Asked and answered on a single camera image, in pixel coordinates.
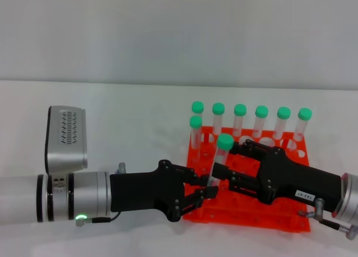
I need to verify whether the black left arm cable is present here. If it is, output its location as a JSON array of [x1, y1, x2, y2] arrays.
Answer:
[[75, 211, 121, 228]]

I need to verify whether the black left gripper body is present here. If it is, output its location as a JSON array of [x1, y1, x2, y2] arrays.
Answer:
[[109, 159, 196, 223]]

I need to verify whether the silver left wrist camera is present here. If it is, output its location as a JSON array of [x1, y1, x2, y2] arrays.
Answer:
[[45, 105, 88, 175]]

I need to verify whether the green capped clear test tube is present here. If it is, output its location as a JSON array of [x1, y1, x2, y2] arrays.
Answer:
[[211, 102, 225, 137], [252, 105, 269, 142], [206, 134, 235, 188], [233, 103, 247, 142], [189, 115, 203, 168], [191, 101, 205, 145], [272, 106, 291, 146], [289, 107, 313, 149]]

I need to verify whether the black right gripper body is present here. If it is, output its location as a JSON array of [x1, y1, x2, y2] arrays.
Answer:
[[258, 146, 346, 213]]

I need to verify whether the orange test tube rack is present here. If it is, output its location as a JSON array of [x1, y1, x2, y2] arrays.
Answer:
[[181, 125, 312, 233]]

